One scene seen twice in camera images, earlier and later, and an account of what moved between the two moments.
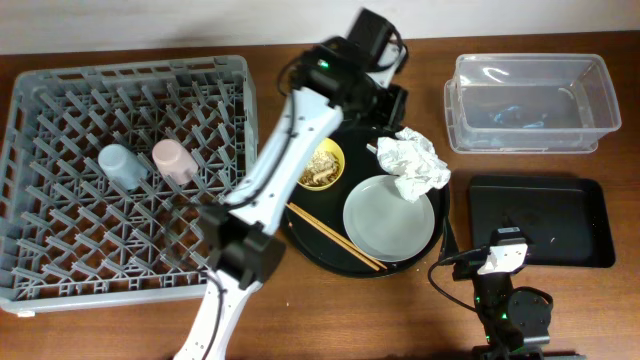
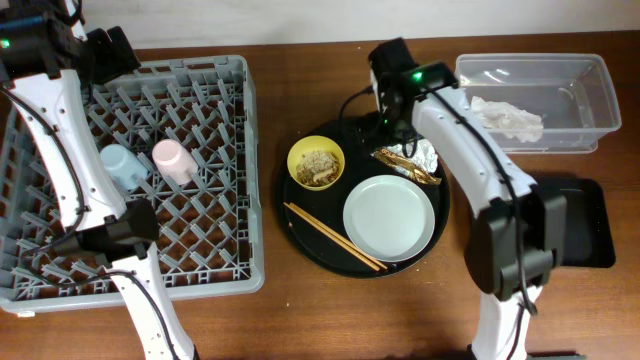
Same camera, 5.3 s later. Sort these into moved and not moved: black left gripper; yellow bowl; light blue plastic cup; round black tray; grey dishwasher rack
Moved: black left gripper
Not moved: yellow bowl; light blue plastic cup; grey dishwasher rack; round black tray
